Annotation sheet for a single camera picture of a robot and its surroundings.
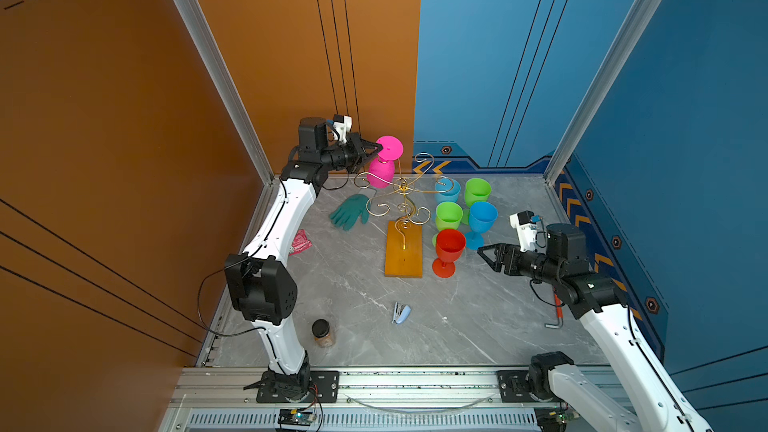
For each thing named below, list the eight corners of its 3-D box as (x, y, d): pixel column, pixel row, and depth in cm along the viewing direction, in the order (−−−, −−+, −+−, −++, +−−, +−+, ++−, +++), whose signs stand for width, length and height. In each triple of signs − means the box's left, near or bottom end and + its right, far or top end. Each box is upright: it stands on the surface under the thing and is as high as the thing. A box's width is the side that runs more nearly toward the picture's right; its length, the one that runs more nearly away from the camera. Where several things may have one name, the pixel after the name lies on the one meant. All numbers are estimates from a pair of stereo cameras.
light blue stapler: (391, 322, 86) (391, 319, 84) (395, 305, 89) (395, 302, 87) (408, 325, 85) (408, 322, 83) (411, 308, 88) (411, 305, 86)
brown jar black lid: (318, 347, 82) (310, 336, 73) (321, 330, 84) (313, 318, 76) (333, 347, 82) (326, 336, 73) (335, 330, 84) (328, 318, 76)
